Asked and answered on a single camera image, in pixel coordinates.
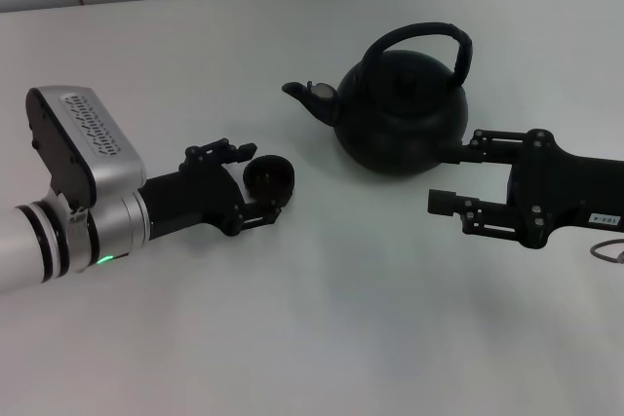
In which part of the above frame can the black round teapot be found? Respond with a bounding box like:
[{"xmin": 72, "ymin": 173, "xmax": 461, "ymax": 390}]
[{"xmin": 281, "ymin": 21, "xmax": 475, "ymax": 176}]

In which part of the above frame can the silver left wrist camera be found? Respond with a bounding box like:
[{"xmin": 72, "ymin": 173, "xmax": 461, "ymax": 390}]
[{"xmin": 25, "ymin": 86, "xmax": 147, "ymax": 210}]

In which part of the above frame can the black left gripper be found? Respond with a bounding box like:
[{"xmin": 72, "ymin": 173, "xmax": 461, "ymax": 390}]
[{"xmin": 140, "ymin": 137, "xmax": 283, "ymax": 245}]

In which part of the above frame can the right gripper cable metal plug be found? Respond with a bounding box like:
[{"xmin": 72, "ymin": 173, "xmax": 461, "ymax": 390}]
[{"xmin": 590, "ymin": 239, "xmax": 624, "ymax": 264}]

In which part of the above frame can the small black teacup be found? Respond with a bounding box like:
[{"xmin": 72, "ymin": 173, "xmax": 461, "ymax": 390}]
[{"xmin": 243, "ymin": 155, "xmax": 296, "ymax": 206}]

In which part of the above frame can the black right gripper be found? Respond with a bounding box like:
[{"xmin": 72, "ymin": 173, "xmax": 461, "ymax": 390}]
[{"xmin": 427, "ymin": 128, "xmax": 624, "ymax": 249}]

